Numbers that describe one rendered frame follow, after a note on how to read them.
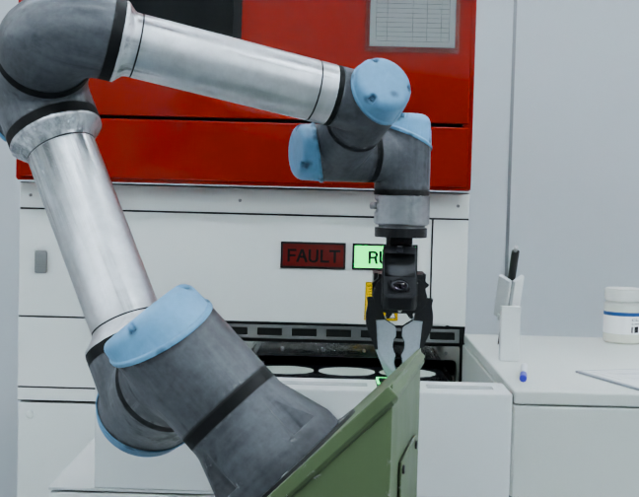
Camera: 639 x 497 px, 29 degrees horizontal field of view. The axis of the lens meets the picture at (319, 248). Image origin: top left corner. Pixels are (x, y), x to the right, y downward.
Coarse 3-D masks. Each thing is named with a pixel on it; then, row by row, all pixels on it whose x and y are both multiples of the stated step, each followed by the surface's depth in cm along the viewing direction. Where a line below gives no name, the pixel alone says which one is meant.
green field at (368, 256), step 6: (360, 246) 224; (366, 246) 224; (372, 246) 224; (360, 252) 224; (366, 252) 224; (372, 252) 224; (378, 252) 224; (354, 258) 224; (360, 258) 224; (366, 258) 224; (372, 258) 224; (378, 258) 224; (354, 264) 224; (360, 264) 224; (366, 264) 224; (372, 264) 224; (378, 264) 224
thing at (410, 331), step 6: (408, 324) 166; (414, 324) 166; (420, 324) 166; (402, 330) 166; (408, 330) 166; (414, 330) 166; (420, 330) 166; (402, 336) 166; (408, 336) 166; (414, 336) 166; (420, 336) 166; (408, 342) 166; (414, 342) 166; (402, 348) 167; (408, 348) 166; (414, 348) 166; (402, 354) 166; (408, 354) 166; (402, 360) 166
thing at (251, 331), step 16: (240, 336) 225; (256, 336) 225; (272, 336) 225; (288, 336) 225; (304, 336) 225; (320, 336) 225; (336, 336) 225; (352, 336) 225; (368, 336) 225; (400, 336) 225; (432, 336) 225; (448, 336) 225
